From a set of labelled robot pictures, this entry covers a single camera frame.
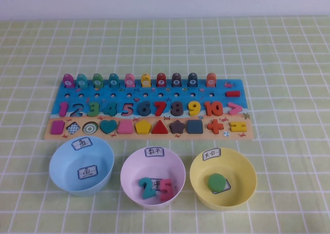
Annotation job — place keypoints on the green circle piece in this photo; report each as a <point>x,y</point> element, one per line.
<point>217,182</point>

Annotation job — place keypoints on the red number seven piece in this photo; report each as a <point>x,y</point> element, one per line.
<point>161,107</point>

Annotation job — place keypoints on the brown number eight piece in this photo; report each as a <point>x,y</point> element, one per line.
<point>178,109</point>

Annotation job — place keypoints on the red triangle piece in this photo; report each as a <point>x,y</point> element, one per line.
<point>159,129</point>

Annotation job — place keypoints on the brown star piece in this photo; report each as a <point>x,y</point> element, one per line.
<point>177,127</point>

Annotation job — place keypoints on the dark blue number six piece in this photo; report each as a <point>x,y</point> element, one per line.
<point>144,111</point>

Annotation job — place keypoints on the yellow pentagon piece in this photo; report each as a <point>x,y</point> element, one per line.
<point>143,127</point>

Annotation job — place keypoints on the red fish piece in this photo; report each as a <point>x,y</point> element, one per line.
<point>161,81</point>

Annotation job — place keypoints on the yellow number nine piece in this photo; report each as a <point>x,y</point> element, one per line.
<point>195,106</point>

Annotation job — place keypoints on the brown fish piece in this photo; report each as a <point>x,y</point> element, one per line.
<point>177,81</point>

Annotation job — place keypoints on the dark blue square piece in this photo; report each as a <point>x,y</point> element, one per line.
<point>195,126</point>

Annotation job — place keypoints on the yellow fish piece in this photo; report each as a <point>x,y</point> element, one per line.
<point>146,81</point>

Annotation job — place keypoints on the ocean print puzzle board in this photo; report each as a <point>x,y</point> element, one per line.
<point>201,97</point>

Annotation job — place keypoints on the dark blue fish piece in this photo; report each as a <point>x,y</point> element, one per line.
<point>192,81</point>

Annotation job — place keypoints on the pink trapezoid piece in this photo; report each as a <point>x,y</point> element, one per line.
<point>125,128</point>

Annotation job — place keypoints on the orange number ten piece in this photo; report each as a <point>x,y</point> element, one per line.
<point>209,109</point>

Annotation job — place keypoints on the pink fish piece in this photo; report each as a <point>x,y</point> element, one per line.
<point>130,81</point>

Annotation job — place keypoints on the teal number four piece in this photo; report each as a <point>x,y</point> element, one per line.
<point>112,109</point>

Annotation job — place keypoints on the orange plus sign piece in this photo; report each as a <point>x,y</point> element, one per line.
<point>215,126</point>

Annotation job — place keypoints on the orange fish piece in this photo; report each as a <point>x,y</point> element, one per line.
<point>211,81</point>

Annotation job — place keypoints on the teal heart piece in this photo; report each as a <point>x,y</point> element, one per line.
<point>108,126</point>

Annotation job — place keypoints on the dark teal fish piece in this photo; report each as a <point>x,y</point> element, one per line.
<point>113,81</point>

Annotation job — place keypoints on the pink plastic bowl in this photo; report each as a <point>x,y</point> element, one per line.
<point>131,167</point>

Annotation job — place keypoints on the pink greater-than sign piece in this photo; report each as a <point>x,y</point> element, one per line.
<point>233,108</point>

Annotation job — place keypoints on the red minus sign piece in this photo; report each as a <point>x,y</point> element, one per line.
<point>232,93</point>

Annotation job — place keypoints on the green number three piece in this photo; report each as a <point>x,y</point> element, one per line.
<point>94,109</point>

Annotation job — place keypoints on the yellow plastic bowl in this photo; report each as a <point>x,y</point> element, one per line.
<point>201,172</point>

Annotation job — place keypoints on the green fish piece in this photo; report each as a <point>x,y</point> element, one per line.
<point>98,81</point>

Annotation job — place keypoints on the yellow equals sign piece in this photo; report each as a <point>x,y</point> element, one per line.
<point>238,124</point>

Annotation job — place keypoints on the red number five piece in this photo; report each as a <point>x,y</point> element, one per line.
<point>166,192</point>

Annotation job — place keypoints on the teal number two piece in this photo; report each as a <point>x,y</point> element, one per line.
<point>148,191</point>

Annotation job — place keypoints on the light teal fish piece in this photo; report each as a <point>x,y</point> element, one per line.
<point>82,82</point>

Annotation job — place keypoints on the magenta fish piece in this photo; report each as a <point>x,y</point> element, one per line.
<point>68,82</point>

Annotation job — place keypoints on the magenta number one piece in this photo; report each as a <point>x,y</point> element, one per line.
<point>64,109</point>

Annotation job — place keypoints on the magenta rectangle piece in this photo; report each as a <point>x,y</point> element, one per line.
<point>57,127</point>

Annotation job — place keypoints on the light blue plastic bowl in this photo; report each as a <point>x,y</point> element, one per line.
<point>62,167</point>

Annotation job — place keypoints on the green checked tablecloth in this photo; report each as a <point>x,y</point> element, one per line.
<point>165,51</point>

